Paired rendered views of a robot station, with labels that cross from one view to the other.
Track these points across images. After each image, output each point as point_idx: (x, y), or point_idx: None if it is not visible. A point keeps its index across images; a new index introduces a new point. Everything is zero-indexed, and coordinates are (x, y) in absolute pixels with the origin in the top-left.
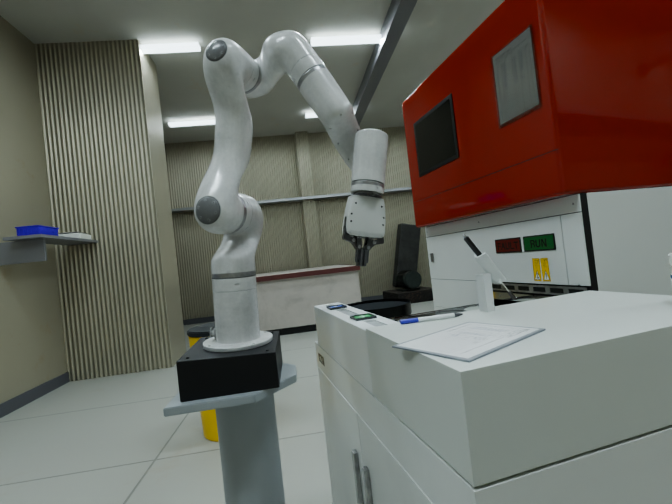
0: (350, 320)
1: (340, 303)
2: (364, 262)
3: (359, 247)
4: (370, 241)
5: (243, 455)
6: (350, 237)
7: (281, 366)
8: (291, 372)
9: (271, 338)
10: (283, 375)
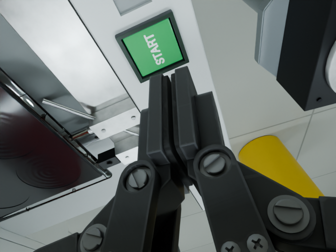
0: (186, 29)
1: (200, 202)
2: (161, 84)
3: (214, 156)
4: (123, 232)
5: None
6: (334, 236)
7: (283, 47)
8: (269, 24)
9: (334, 48)
10: (283, 11)
